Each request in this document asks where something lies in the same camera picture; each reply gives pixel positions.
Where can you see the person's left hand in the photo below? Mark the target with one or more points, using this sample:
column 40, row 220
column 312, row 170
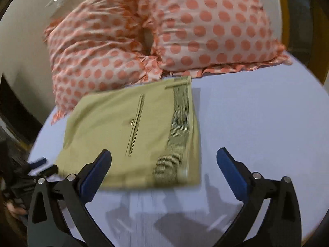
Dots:
column 16, row 209

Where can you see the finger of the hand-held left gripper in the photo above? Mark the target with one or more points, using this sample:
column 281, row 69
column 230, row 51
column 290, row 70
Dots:
column 38, row 163
column 48, row 170

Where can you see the olive green pants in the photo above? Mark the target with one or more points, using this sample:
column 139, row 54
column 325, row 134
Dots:
column 102, row 123

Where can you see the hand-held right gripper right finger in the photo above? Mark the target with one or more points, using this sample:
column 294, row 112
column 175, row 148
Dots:
column 232, row 177

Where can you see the yellow wooden frame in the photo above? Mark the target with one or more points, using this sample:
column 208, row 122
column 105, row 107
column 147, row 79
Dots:
column 314, row 30

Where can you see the polka dot pillow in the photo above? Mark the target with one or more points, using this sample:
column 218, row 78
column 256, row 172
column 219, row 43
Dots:
column 84, row 64
column 213, row 28

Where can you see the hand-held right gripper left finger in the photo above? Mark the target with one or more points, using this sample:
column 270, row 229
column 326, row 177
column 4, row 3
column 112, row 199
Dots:
column 93, row 178

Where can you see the light blue bed sheet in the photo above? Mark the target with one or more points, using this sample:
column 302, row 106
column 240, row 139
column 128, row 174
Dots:
column 257, row 123

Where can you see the dark furniture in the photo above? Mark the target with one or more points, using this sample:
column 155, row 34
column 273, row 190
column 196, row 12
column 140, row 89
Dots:
column 18, row 113

